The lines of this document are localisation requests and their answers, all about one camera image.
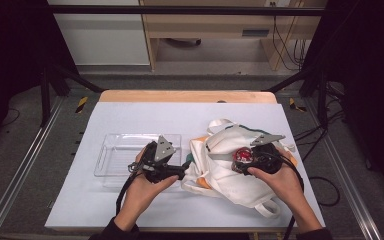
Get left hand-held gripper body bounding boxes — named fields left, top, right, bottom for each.
left=128, top=134, right=181, bottom=184

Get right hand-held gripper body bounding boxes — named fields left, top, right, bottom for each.
left=243, top=133, right=287, bottom=176

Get red round object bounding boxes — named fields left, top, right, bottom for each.
left=231, top=146, right=256, bottom=167

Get cream printed tote bag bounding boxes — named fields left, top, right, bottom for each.
left=179, top=118, right=299, bottom=219

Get clear plastic container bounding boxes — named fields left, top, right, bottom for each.
left=93, top=133, right=183, bottom=189

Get person's right hand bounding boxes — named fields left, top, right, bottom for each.
left=246, top=146, right=307, bottom=214

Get person's left hand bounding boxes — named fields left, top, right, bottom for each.
left=119, top=146, right=180, bottom=214

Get white board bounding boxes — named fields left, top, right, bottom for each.
left=44, top=101, right=326, bottom=231

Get yellow and black tape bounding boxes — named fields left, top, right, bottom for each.
left=75, top=95, right=89, bottom=114
left=288, top=97, right=308, bottom=113

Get wooden table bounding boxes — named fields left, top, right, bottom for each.
left=46, top=89, right=324, bottom=234

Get black metal stand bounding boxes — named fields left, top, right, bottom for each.
left=39, top=63, right=106, bottom=128
left=264, top=64, right=331, bottom=129

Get white cabinet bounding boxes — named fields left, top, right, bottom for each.
left=47, top=0, right=151, bottom=67

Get wooden desk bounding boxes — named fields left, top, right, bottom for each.
left=139, top=0, right=328, bottom=73

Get bundle of black floor cables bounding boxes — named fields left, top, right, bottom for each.
left=293, top=81, right=346, bottom=154

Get black floor cable loop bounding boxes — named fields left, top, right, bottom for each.
left=308, top=175, right=342, bottom=208

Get right hand-held gripper cable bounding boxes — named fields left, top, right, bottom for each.
left=259, top=151, right=306, bottom=240

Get aluminium rail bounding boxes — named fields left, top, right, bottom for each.
left=0, top=96, right=66, bottom=240
left=304, top=98, right=384, bottom=240

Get black hanging cables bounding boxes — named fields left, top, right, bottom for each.
left=271, top=14, right=309, bottom=72

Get thin black floor cable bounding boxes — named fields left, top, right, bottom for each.
left=0, top=107, right=21, bottom=128

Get black horizontal frame bar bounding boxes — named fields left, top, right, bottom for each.
left=48, top=4, right=326, bottom=17

